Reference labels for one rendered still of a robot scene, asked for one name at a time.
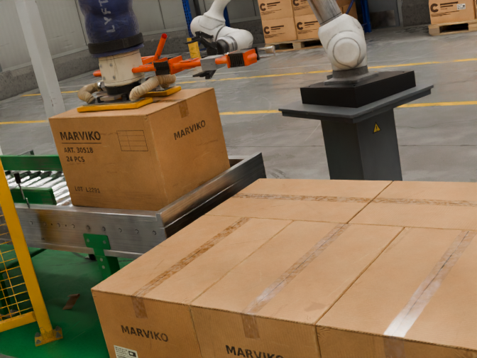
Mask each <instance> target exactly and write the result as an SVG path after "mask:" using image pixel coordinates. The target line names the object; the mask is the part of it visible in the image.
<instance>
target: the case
mask: <svg viewBox="0 0 477 358"><path fill-rule="evenodd" d="M152 98H153V102H151V103H150V104H147V105H144V106H142V107H139V108H137V109H115V110H104V111H92V112H78V111H77V108H75V109H71V110H69V111H67V112H63V113H61V114H58V115H55V116H52V117H49V118H48V119H49V122H50V127H51V130H52V133H53V137H54V140H55V145H56V148H57V152H58V155H59V158H60V162H61V166H62V170H63V173H64V176H65V180H66V183H67V188H68V190H69V194H70V198H71V201H72V205H76V206H85V207H100V208H111V209H125V210H148V211H158V210H160V209H162V208H164V207H165V206H167V205H169V204H170V203H172V202H174V201H176V200H177V199H179V198H180V197H182V196H183V195H186V194H187V193H189V192H190V191H192V190H194V189H195V188H197V187H199V186H200V185H202V184H204V183H206V182H207V181H209V180H211V179H212V178H214V177H216V176H217V175H219V174H220V173H223V172H224V171H225V170H227V169H229V168H230V164H229V157H228V154H227V150H226V144H225V140H224V133H223V130H222V126H221V119H220V116H219V109H218V106H217V102H216V95H215V91H214V88H213V87H210V88H199V89H182V90H180V91H179V92H176V93H173V94H170V95H168V96H163V97H152Z"/></svg>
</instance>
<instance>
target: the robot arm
mask: <svg viewBox="0 0 477 358"><path fill-rule="evenodd" d="M230 1H231V0H214V3H213V4H212V6H211V8H210V10H208V12H206V13H204V15H203V16H197V17H195V18H194V19H193V20H192V22H191V24H190V29H191V32H192V34H193V35H194V37H192V38H191V39H192V40H191V41H188V42H186V43H185V44H190V43H194V42H197V41H199V42H200V43H201V44H202V45H203V46H204V47H205V48H206V49H207V55H224V53H232V52H234V51H236V50H240V49H243V48H250V47H251V46H252V44H253V36H252V34H251V33H250V32H249V31H246V30H242V29H240V30H239V29H237V28H229V27H227V26H226V24H225V19H224V9H225V7H226V5H227V4H228V3H229V2H230ZM307 1H308V3H309V5H310V7H311V9H312V11H313V13H314V15H315V16H316V18H317V20H318V22H319V24H320V26H321V27H319V30H318V36H319V39H320V41H321V43H322V45H323V48H324V50H325V52H326V54H327V56H328V59H329V60H330V62H331V66H332V72H333V74H330V75H327V79H328V80H327V81H324V85H337V84H354V83H358V82H360V81H364V80H367V79H370V78H372V77H377V76H379V73H378V72H369V71H368V66H367V55H366V42H365V37H364V33H363V28H362V26H361V24H360V23H359V22H358V20H357V19H355V18H354V17H352V16H349V15H347V14H342V12H341V10H340V8H339V6H338V4H337V2H336V0H307ZM224 56H225V55H224ZM215 72H216V70H206V71H203V72H199V73H197V74H195V75H193V77H205V79H206V80H208V79H211V78H212V76H213V75H214V73H215Z"/></svg>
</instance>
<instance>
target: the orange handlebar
mask: <svg viewBox="0 0 477 358"><path fill-rule="evenodd" d="M153 58H154V55H152V56H146V57H141V60H142V63H143V65H140V66H139V67H133V68H132V72H133V73H137V72H150V71H155V69H154V66H153V65H152V64H149V65H150V66H149V65H145V64H147V63H151V62H152V61H153ZM256 58H257V54H256V53H253V54H251V55H248V61H252V60H255V59H256ZM215 63H216V64H217V65H219V64H226V56H222V57H221V58H217V59H216V60H215ZM199 66H201V63H200V59H199V58H190V59H186V60H182V61H179V62H178V63H173V64H172V68H173V69H178V68H182V70H185V69H192V68H196V67H199ZM93 76H95V77H101V76H102V74H101V71H100V70H97V71H95V72H94V73H93Z"/></svg>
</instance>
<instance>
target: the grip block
mask: <svg viewBox="0 0 477 358"><path fill-rule="evenodd" d="M179 61H182V56H181V55H180V56H177V57H171V58H167V57H165V58H161V59H159V60H156V61H153V66H154V69H155V75H156V76H158V75H169V74H171V75H173V74H175V73H178V72H181V71H183V70H182V68H178V69H173V68H172V64H173V63H178V62H179Z"/></svg>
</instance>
